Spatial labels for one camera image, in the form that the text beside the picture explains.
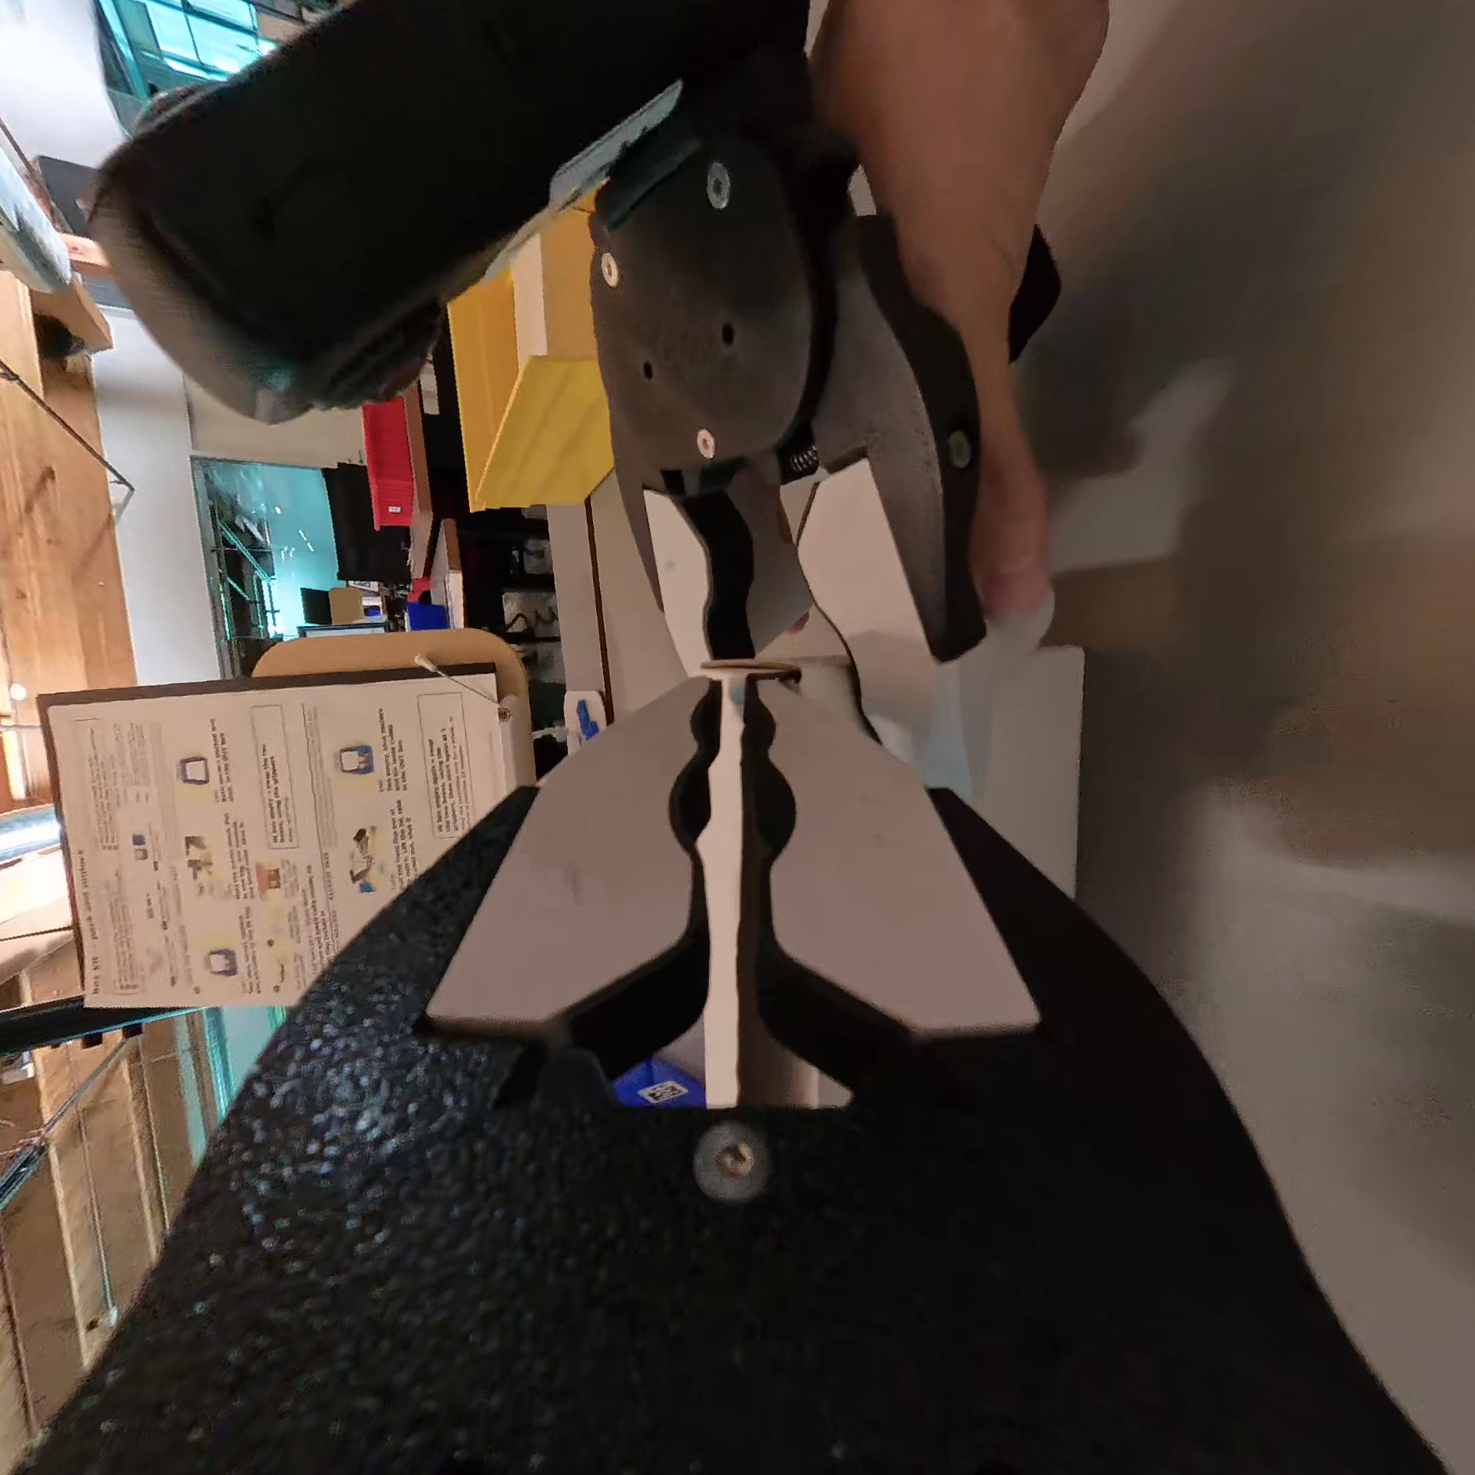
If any pale cardboard carton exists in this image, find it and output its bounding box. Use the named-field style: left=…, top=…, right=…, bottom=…
left=509, top=234, right=550, bottom=374

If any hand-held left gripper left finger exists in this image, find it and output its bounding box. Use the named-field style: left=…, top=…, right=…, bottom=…
left=428, top=676, right=725, bottom=1088

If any stack of red bins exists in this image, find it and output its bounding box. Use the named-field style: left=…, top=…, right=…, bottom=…
left=364, top=392, right=415, bottom=534

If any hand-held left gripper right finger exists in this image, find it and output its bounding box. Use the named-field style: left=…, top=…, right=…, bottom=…
left=740, top=676, right=1046, bottom=1095

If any printed instruction sheet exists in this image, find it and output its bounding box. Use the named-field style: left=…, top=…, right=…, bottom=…
left=35, top=660, right=515, bottom=1012

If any white cardboard box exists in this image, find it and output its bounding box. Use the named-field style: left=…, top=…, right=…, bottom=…
left=640, top=464, right=1084, bottom=1107

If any blue labelled bin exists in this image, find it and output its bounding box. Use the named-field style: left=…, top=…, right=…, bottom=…
left=611, top=1056, right=709, bottom=1107

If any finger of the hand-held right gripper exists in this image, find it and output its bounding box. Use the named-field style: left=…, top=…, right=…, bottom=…
left=611, top=451, right=671, bottom=614
left=689, top=456, right=812, bottom=660

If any yellow plastic bin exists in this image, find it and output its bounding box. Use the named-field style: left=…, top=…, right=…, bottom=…
left=445, top=213, right=611, bottom=516

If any rounded wooden board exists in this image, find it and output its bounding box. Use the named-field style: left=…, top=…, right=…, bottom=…
left=250, top=630, right=536, bottom=789

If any person's right hand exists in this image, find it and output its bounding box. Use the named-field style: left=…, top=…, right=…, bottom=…
left=808, top=0, right=1107, bottom=614

